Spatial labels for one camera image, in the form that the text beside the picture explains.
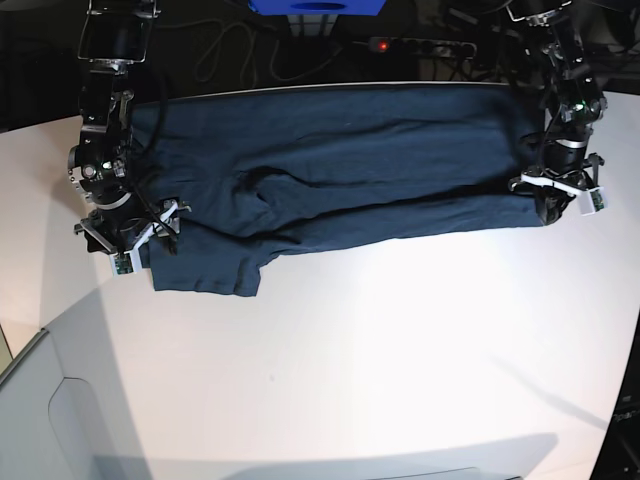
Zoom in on blue box on stand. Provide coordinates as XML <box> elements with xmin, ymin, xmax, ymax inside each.
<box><xmin>248</xmin><ymin>0</ymin><xmax>386</xmax><ymax>16</ymax></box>

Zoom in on dark blue T-shirt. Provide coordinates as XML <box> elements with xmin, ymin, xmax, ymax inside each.
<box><xmin>133</xmin><ymin>84</ymin><xmax>541</xmax><ymax>297</ymax></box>

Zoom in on black power strip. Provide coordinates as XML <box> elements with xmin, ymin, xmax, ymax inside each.
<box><xmin>367</xmin><ymin>36</ymin><xmax>477</xmax><ymax>60</ymax></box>

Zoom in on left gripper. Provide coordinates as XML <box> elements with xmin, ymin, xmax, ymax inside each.
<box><xmin>509</xmin><ymin>142</ymin><xmax>608</xmax><ymax>225</ymax></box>

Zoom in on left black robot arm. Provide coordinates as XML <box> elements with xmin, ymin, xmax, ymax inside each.
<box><xmin>506</xmin><ymin>1</ymin><xmax>607</xmax><ymax>226</ymax></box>

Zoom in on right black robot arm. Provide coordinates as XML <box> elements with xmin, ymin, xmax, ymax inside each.
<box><xmin>67</xmin><ymin>1</ymin><xmax>190</xmax><ymax>275</ymax></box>

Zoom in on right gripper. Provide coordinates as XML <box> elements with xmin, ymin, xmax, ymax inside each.
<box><xmin>74</xmin><ymin>193</ymin><xmax>192</xmax><ymax>276</ymax></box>

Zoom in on grey cable loops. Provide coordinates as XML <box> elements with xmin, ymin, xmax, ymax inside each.
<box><xmin>193</xmin><ymin>14</ymin><xmax>351</xmax><ymax>84</ymax></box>

